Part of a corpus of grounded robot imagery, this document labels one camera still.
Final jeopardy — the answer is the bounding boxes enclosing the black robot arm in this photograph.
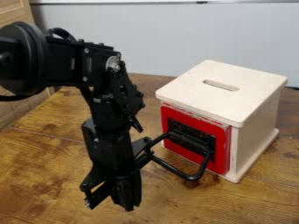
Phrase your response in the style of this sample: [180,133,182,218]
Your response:
[0,22,145,211]

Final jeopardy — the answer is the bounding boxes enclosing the wooden slatted panel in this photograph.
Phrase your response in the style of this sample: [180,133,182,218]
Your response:
[0,0,54,131]

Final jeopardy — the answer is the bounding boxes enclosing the red drawer front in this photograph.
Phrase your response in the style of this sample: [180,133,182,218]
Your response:
[160,103,230,174]

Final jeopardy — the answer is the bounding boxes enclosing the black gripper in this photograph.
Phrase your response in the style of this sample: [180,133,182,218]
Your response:
[78,118,150,212]

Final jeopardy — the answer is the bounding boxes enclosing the black metal drawer handle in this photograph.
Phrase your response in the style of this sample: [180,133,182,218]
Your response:
[148,130,213,181]

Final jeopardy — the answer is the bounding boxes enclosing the light wooden box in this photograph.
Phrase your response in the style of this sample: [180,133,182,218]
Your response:
[154,60,286,183]

